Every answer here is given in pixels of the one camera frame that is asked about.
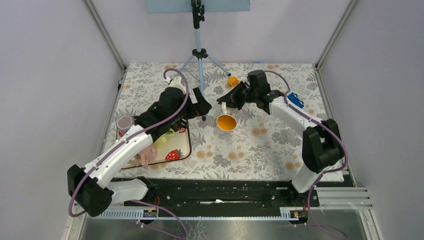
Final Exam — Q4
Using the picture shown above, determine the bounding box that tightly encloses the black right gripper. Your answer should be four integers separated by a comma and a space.
216, 81, 258, 111

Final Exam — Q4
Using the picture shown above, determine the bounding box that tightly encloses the floral mug orange inside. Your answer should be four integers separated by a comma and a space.
216, 102, 237, 132

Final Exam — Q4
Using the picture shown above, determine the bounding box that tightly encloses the yellow mug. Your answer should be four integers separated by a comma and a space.
153, 128, 175, 149

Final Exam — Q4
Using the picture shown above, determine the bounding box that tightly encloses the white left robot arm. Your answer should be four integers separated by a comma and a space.
67, 87, 212, 217

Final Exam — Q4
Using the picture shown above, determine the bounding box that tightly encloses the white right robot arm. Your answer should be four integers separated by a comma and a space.
216, 70, 348, 206

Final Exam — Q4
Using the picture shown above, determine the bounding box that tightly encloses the pink mug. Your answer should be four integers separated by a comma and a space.
137, 144, 158, 168

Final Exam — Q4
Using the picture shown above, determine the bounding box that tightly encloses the small orange toy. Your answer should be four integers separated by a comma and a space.
228, 76, 240, 87

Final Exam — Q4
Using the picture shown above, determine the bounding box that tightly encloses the floral tablecloth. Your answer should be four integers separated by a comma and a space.
118, 63, 328, 181

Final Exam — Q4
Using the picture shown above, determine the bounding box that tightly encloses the strawberry print tray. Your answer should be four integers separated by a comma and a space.
122, 126, 192, 169

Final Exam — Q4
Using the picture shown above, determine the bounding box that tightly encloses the blue toy car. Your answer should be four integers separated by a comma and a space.
287, 92, 305, 109

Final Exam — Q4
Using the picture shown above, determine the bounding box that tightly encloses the purple cup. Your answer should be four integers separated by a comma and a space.
115, 115, 134, 137

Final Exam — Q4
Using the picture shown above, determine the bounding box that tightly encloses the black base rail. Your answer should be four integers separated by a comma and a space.
109, 177, 321, 218

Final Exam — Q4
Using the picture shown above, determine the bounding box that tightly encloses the blue camera tripod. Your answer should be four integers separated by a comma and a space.
170, 0, 232, 122

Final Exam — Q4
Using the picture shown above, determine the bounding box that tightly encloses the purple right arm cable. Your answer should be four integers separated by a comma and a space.
263, 70, 349, 240

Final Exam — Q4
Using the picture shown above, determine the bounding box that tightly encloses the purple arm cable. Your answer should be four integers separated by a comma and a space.
68, 68, 190, 218
263, 70, 349, 240

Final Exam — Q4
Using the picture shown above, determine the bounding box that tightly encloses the blue board on wall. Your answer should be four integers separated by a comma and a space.
143, 0, 251, 14

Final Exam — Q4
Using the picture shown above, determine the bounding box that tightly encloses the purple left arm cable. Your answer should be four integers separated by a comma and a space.
68, 68, 190, 218

